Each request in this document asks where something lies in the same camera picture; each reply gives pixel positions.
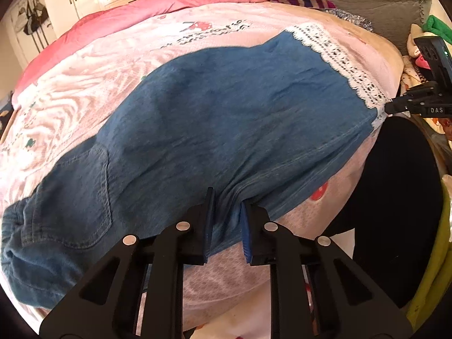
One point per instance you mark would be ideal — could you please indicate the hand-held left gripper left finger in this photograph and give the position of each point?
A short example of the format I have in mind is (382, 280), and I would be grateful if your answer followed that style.
(210, 219)

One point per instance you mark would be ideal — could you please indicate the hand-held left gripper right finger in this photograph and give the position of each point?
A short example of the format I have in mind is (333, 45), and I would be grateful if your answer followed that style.
(245, 233)

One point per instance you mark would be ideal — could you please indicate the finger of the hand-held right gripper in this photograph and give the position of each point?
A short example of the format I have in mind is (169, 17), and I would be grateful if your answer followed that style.
(409, 107)
(423, 91)

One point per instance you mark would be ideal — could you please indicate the blue denim shorts with lace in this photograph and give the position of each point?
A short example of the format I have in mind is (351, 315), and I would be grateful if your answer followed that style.
(229, 113)

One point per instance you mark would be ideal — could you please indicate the printed white cloth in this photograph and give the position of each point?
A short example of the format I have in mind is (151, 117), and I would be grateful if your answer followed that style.
(411, 74)

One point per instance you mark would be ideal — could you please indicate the green cloth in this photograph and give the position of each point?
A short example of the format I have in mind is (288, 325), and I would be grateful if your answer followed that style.
(439, 24)

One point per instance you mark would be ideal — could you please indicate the beige mattress cover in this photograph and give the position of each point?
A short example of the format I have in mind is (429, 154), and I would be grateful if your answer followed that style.
(374, 46)

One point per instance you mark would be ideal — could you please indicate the grey quilted headboard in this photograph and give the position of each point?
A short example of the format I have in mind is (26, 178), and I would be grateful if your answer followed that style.
(370, 0)

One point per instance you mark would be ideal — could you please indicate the blue floral cloth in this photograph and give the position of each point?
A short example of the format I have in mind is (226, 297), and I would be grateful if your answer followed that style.
(353, 17)

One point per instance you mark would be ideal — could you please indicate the person's black trouser leg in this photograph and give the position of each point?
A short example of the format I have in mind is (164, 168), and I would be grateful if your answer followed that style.
(395, 201)

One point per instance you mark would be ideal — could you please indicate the pink printed bed sheet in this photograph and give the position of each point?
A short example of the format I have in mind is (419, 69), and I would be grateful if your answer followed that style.
(70, 88)

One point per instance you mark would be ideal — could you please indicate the pink quilt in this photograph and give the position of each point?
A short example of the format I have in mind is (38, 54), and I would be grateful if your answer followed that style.
(141, 14)

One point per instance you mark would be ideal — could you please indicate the hanging bags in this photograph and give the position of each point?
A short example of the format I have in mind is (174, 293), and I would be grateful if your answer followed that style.
(33, 19)

